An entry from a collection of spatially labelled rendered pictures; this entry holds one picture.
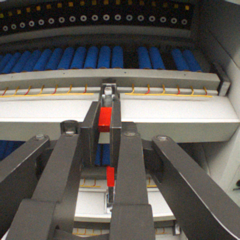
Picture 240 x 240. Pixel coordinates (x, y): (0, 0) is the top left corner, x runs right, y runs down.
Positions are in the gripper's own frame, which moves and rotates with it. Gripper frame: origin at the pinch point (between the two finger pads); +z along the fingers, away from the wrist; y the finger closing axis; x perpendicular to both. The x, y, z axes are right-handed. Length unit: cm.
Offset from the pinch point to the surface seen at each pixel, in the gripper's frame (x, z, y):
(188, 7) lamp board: 15.3, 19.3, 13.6
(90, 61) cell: 4.8, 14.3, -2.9
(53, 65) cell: 4.6, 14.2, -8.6
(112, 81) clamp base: 2.6, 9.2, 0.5
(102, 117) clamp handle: 0.3, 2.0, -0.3
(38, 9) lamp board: 15.0, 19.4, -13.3
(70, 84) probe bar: 2.0, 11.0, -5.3
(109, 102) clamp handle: 0.7, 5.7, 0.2
